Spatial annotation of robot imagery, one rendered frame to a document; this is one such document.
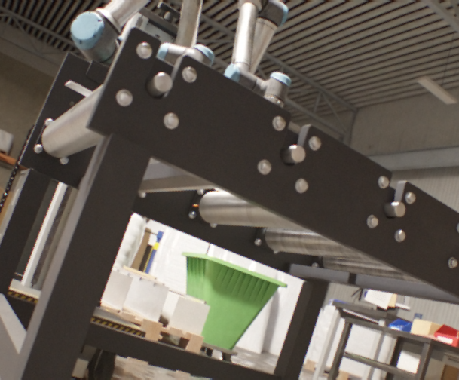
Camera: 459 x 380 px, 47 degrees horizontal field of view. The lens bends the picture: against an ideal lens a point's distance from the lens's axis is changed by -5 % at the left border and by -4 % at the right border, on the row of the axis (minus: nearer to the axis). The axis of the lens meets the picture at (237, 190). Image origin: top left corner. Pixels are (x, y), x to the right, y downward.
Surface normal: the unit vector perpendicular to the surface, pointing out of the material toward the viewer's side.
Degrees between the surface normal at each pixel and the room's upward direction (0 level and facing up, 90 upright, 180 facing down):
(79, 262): 90
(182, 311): 90
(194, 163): 90
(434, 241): 90
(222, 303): 101
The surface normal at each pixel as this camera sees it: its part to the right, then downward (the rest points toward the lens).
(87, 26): -0.20, -0.19
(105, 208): 0.49, -0.02
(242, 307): 0.30, 0.10
